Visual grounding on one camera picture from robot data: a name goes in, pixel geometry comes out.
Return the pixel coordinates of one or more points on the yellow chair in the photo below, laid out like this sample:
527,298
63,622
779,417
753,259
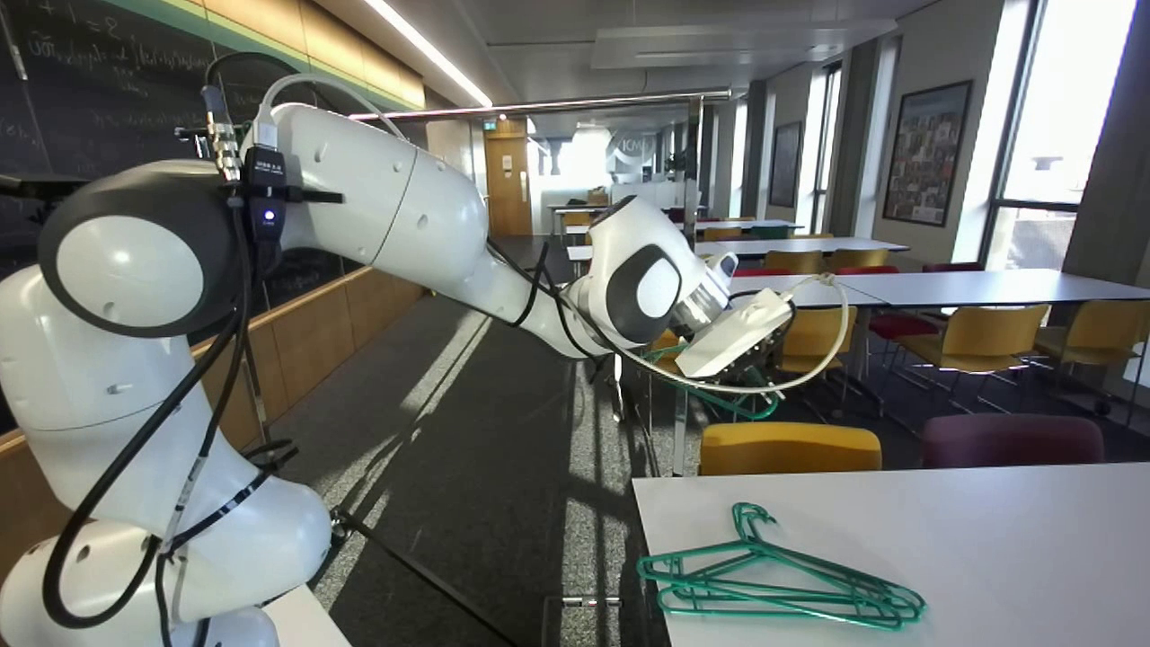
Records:
792,447
667,345
792,259
821,338
859,255
989,338
1108,333

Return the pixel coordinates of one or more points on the white robot mounting table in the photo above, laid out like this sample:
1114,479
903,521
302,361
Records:
307,616

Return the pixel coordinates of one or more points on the long ceiling light strip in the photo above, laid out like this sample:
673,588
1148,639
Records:
425,47

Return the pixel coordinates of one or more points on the dark chalkboard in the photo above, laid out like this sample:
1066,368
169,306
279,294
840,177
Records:
74,74

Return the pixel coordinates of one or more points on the silver metal clothes rack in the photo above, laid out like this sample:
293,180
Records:
540,104

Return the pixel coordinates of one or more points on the black mounting bar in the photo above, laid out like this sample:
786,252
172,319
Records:
38,185

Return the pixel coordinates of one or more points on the framed wall painting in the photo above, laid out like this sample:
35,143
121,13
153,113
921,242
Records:
927,157

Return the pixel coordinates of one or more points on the red chair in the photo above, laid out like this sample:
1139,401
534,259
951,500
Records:
903,324

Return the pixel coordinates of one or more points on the purple chair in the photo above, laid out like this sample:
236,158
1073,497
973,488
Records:
1010,441

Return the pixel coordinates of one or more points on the thin black floor rod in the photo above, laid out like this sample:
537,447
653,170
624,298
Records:
419,574

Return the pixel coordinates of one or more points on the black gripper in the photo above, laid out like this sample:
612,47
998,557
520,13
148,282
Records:
743,370

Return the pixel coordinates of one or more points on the tall window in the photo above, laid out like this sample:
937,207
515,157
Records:
1060,130
826,145

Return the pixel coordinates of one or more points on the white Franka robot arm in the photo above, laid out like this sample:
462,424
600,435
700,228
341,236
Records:
398,203

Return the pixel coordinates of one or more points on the wooden door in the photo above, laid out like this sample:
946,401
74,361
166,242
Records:
509,180

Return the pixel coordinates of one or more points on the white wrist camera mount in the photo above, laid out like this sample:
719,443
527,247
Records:
737,333

